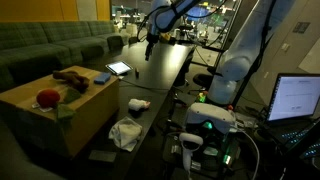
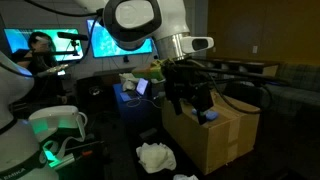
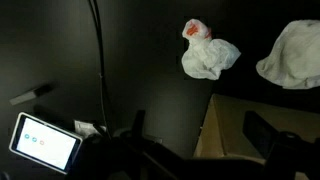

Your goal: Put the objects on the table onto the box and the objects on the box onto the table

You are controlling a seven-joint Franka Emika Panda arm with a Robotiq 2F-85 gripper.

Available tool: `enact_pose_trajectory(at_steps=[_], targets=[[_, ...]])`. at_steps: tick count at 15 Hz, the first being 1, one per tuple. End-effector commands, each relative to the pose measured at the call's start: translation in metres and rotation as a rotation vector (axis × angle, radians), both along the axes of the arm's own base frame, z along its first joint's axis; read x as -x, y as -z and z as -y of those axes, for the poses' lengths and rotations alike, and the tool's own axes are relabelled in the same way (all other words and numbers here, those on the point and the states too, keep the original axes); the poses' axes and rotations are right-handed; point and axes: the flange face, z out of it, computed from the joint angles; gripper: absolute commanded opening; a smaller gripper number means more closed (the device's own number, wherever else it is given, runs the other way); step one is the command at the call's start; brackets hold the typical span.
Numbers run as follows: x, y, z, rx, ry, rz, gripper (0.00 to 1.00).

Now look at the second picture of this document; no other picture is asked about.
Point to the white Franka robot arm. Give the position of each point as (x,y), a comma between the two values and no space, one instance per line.
(173,20)

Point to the dark low cabinet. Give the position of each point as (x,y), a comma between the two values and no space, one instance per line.
(100,100)

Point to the white towel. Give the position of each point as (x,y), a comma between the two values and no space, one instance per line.
(155,158)

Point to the white crumpled bag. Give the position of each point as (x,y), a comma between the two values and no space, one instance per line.
(128,83)

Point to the blue side table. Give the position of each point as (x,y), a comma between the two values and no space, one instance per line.
(140,113)

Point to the large cardboard box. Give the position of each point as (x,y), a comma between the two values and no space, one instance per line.
(213,143)

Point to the dark low shelf unit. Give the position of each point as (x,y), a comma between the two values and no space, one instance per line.
(266,68)

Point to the white wall outlet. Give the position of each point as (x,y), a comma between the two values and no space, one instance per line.
(255,49)

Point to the seated person dark clothes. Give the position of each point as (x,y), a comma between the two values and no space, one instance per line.
(36,63)

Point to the green plaid sofa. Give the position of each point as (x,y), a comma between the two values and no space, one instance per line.
(300,86)

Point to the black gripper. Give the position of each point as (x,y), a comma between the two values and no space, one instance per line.
(190,83)

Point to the black device green lights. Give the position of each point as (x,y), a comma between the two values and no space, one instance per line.
(50,156)

